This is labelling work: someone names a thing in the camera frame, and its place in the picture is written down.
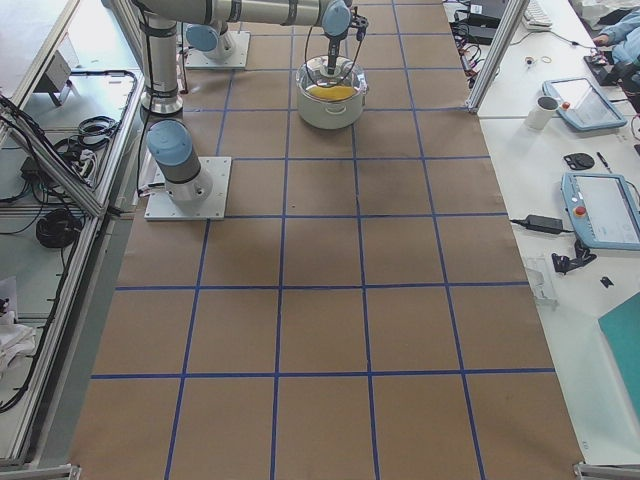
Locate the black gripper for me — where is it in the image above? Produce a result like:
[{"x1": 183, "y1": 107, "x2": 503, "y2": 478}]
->
[{"x1": 327, "y1": 37, "x2": 341, "y2": 70}]

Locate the lower teach pendant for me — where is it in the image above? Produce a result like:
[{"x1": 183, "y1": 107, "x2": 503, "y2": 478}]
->
[{"x1": 560, "y1": 172, "x2": 639, "y2": 251}]

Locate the pale green electric pot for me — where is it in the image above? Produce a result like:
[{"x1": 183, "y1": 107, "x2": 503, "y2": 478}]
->
[{"x1": 296, "y1": 84, "x2": 368, "y2": 130}]

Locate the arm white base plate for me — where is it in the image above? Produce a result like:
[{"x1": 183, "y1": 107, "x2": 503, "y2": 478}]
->
[
  {"x1": 144, "y1": 156, "x2": 232, "y2": 221},
  {"x1": 185, "y1": 26, "x2": 250, "y2": 70}
]

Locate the grey metal box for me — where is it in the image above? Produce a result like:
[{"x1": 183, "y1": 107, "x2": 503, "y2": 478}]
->
[{"x1": 34, "y1": 50, "x2": 72, "y2": 107}]

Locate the teach pendant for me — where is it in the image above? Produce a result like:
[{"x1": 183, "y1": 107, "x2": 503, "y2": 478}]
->
[
  {"x1": 542, "y1": 77, "x2": 627, "y2": 132},
  {"x1": 560, "y1": 172, "x2": 639, "y2": 251}
]

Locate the black pen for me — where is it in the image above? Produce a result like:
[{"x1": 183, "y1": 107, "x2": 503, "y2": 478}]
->
[{"x1": 596, "y1": 152, "x2": 613, "y2": 174}]

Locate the upper teach pendant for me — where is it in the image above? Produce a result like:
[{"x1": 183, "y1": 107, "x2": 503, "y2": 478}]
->
[{"x1": 542, "y1": 77, "x2": 627, "y2": 132}]

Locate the glass pot lid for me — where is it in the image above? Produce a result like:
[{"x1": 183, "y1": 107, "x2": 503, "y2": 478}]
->
[{"x1": 296, "y1": 56, "x2": 369, "y2": 103}]

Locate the black power brick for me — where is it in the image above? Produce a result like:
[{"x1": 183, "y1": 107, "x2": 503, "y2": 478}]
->
[{"x1": 524, "y1": 214, "x2": 565, "y2": 235}]

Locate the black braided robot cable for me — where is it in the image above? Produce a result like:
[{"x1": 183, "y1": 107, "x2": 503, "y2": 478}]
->
[{"x1": 304, "y1": 14, "x2": 371, "y2": 89}]

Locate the teal board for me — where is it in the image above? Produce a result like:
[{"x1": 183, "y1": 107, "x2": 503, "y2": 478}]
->
[{"x1": 599, "y1": 294, "x2": 640, "y2": 416}]

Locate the coiled black cable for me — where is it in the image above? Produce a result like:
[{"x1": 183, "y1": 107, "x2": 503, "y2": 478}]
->
[{"x1": 35, "y1": 208, "x2": 83, "y2": 250}]

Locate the aluminium frame post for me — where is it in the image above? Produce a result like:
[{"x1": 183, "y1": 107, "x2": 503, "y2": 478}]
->
[{"x1": 466, "y1": 0, "x2": 528, "y2": 114}]

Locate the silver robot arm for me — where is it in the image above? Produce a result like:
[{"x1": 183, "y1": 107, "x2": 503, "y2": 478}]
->
[
  {"x1": 126, "y1": 0, "x2": 368, "y2": 117},
  {"x1": 146, "y1": 120, "x2": 213, "y2": 203}
]

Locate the black round disc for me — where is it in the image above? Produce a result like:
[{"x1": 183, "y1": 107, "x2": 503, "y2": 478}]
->
[{"x1": 563, "y1": 152, "x2": 595, "y2": 171}]

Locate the yellow corn cob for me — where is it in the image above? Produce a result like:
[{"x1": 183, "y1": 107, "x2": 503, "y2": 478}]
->
[{"x1": 307, "y1": 85, "x2": 357, "y2": 101}]

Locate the black plastic bracket part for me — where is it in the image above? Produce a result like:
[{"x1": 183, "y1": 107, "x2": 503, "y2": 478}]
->
[{"x1": 551, "y1": 240, "x2": 597, "y2": 275}]

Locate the white paper cup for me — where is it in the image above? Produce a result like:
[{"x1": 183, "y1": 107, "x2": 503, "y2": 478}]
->
[{"x1": 524, "y1": 95, "x2": 559, "y2": 131}]

